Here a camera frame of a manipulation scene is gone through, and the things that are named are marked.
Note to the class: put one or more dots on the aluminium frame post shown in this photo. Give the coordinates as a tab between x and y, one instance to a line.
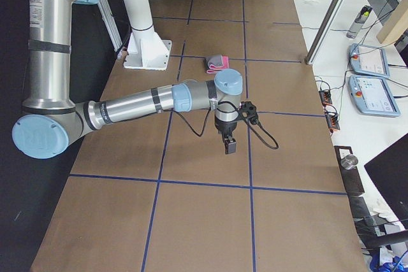
331	13

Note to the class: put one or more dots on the orange black connector strip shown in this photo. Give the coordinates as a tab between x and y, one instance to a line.
330	112

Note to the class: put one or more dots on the teach pendant tablet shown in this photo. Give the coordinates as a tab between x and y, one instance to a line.
372	96
368	60

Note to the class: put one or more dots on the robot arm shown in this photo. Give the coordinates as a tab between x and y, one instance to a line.
51	121

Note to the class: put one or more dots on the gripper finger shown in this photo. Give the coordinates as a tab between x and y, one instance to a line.
230	145

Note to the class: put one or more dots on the clear water bottle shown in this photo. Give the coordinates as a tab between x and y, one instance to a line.
359	21

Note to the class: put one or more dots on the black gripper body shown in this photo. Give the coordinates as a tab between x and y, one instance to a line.
224	128

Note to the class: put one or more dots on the small metal cup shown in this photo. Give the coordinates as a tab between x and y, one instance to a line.
349	161

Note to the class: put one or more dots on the upper teach pendant tablet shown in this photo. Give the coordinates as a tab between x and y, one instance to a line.
368	60

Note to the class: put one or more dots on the white camera post with base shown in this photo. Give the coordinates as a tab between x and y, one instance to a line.
146	50

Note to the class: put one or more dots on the black monitor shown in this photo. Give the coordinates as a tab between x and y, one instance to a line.
388	172

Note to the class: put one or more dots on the pink grey microfiber towel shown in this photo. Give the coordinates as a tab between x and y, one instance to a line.
216	63

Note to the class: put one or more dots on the lower teach pendant tablet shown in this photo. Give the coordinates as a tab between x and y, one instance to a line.
372	96

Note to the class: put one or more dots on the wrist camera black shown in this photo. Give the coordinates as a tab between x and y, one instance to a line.
248	113

